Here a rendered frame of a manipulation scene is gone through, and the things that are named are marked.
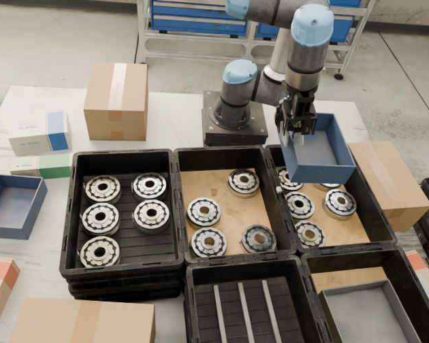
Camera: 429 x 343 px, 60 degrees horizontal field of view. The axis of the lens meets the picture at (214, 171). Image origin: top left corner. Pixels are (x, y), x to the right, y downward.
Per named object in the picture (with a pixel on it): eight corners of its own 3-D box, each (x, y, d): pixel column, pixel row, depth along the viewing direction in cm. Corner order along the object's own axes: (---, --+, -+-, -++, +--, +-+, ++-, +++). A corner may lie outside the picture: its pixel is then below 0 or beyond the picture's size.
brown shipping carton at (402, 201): (408, 231, 134) (432, 205, 122) (352, 235, 130) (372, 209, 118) (373, 168, 153) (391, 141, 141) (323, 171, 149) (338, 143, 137)
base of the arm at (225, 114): (215, 98, 155) (218, 79, 147) (250, 105, 155) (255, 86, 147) (210, 122, 145) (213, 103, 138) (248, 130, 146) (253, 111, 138)
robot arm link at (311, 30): (336, 1, 70) (336, 24, 65) (325, 53, 79) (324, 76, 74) (295, -2, 72) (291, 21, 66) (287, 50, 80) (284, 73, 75)
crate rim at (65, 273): (74, 156, 114) (73, 151, 112) (172, 152, 119) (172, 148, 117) (60, 280, 89) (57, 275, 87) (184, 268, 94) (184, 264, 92)
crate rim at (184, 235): (172, 152, 119) (172, 148, 117) (261, 149, 124) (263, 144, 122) (184, 268, 94) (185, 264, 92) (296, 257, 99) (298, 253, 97)
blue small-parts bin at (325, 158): (276, 128, 107) (282, 109, 102) (325, 131, 109) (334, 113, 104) (290, 182, 94) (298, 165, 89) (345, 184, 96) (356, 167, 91)
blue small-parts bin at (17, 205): (28, 240, 116) (21, 229, 111) (-22, 237, 115) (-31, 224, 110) (48, 190, 129) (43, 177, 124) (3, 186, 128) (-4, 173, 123)
